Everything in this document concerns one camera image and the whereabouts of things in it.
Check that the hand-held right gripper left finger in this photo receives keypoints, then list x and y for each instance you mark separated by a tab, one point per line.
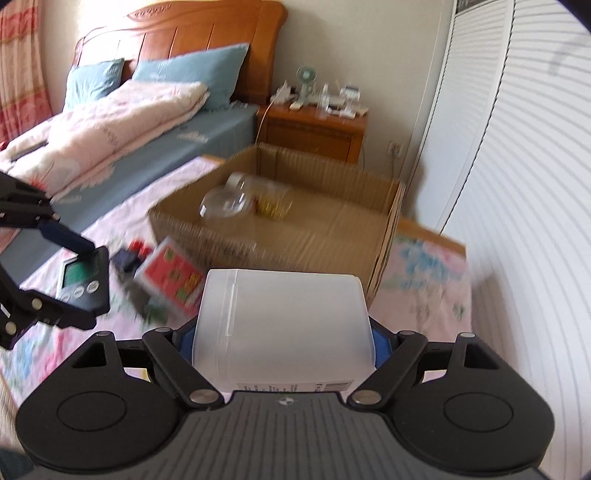
185	344

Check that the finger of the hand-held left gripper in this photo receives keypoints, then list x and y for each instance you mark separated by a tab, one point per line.
62	234
32	307

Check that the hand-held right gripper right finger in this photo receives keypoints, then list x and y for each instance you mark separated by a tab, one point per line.
381	345

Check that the black digital timer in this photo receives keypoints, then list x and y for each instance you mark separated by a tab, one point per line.
85	281

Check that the white plastic container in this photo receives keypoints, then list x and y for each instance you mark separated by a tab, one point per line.
277	323

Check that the cardboard box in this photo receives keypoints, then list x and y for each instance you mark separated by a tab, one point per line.
323	235

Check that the grey toy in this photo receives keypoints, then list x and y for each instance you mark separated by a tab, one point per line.
145	302

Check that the dark cube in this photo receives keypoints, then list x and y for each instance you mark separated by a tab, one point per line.
123	259

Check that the red card box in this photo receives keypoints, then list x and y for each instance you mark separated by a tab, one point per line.
171	277

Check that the red toy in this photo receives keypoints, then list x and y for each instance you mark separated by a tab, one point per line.
140	247

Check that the floral tablecloth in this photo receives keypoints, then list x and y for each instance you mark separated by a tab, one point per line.
425	277

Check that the pink quilt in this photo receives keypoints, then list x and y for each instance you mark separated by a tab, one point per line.
115	129

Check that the blue bed sheet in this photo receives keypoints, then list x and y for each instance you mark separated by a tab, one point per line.
194	152

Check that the small blue pillow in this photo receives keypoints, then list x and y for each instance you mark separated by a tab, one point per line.
92	81

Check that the clear jar with gold items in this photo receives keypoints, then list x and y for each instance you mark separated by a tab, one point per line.
258	194

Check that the red patterned curtain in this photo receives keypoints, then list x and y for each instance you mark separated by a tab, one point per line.
21	69

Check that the white louvered wardrobe door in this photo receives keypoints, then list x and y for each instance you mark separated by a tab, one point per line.
466	115
540	230

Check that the large blue pillow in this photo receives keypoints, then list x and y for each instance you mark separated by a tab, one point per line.
198	69

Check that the wooden nightstand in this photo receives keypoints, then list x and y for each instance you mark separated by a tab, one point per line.
314	134

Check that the wooden headboard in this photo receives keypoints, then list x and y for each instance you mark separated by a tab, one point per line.
194	32

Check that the clear acrylic stand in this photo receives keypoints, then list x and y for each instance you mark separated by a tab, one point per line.
344	104

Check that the small green desk fan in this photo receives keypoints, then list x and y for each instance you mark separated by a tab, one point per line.
305	78

